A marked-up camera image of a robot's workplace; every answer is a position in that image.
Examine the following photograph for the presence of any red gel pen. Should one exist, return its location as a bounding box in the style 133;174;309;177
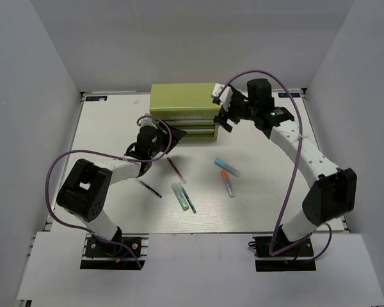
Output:
166;157;187;184

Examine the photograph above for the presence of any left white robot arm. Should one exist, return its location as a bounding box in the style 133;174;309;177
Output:
56;115;187;255

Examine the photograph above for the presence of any green highlighter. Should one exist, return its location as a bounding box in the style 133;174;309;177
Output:
171;183;189;211

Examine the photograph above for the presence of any blue highlighter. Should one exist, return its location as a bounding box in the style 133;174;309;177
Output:
214;158;241;177

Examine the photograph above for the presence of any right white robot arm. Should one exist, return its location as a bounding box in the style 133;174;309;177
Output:
212;79;357;256

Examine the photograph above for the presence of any left blue corner label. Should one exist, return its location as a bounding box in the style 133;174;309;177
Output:
85;95;108;102

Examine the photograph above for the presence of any blue corner label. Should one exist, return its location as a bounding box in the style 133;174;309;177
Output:
278;92;301;98
85;95;108;102

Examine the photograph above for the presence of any right blue corner label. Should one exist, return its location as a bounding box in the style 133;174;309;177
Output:
278;92;301;98

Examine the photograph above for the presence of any green metal tool chest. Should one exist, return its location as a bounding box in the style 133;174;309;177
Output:
149;83;220;140

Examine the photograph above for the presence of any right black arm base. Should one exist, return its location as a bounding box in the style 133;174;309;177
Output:
248;236;316;272

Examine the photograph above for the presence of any purple gel pen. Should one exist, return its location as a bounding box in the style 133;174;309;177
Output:
140;180;163;199

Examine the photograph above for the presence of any orange highlighter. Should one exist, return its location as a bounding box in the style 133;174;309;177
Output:
221;169;235;198

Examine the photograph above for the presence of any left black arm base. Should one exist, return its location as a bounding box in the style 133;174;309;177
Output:
80;234;149;271

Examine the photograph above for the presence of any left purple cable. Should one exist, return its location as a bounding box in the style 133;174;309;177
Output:
44;116;177;269

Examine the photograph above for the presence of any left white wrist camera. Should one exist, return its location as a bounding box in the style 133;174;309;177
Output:
136;114;156;128

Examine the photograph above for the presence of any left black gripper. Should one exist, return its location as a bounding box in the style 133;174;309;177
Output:
148;120;187;159

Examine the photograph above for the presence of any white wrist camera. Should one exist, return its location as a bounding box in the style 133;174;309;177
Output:
211;83;233;111
136;114;156;128

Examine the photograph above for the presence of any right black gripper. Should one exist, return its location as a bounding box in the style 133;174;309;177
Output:
214;89;258;132

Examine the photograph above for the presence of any green gel pen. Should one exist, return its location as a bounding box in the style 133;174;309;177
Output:
177;182;196;214

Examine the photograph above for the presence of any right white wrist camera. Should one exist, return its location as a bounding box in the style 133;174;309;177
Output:
211;83;233;111

